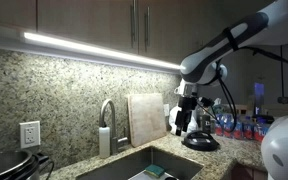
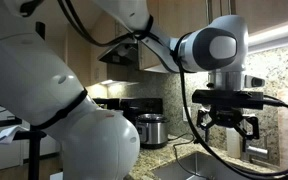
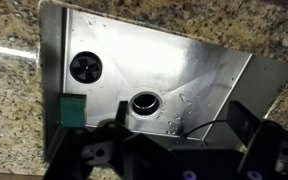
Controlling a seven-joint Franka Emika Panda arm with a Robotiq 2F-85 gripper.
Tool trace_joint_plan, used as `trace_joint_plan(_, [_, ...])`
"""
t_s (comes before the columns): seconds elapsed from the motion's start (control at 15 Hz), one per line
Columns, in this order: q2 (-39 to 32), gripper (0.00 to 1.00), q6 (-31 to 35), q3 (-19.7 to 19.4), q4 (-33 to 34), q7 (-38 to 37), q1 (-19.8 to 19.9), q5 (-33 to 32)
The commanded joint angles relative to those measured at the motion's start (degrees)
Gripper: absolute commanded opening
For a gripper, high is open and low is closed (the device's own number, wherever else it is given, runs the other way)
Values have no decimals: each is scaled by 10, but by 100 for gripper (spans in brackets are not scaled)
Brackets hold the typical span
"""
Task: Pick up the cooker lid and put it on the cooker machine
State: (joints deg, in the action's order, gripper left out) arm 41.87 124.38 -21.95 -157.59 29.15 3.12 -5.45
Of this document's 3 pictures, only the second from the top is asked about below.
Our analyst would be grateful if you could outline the black cooker power cable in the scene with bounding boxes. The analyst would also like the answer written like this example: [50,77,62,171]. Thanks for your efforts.
[168,133,198,178]

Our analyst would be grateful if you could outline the under-cabinet light strip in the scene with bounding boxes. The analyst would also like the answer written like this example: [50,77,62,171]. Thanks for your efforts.
[248,19,288,55]

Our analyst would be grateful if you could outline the stainless steel cooker machine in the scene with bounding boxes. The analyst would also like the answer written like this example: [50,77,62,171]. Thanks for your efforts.
[135,113,169,150]

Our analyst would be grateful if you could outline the metal range hood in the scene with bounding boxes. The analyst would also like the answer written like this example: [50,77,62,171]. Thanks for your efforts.
[97,42,139,66]

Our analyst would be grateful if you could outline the black stove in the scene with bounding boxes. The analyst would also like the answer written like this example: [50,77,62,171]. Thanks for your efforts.
[93,97,164,127]

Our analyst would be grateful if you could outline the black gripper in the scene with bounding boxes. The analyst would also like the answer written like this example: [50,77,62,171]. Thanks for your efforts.
[196,106,261,153]

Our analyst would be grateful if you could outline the brown wooden wall cabinets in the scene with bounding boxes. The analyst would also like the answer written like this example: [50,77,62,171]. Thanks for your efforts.
[65,0,288,73]

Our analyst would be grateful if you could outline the black camera stand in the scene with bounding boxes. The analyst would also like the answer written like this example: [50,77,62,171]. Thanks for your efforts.
[0,21,47,180]

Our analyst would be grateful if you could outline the stainless steel sink basin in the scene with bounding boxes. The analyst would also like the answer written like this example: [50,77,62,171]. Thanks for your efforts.
[150,151,275,180]

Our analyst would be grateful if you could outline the white paper tag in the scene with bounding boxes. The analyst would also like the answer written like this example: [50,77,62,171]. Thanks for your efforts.
[0,125,29,145]

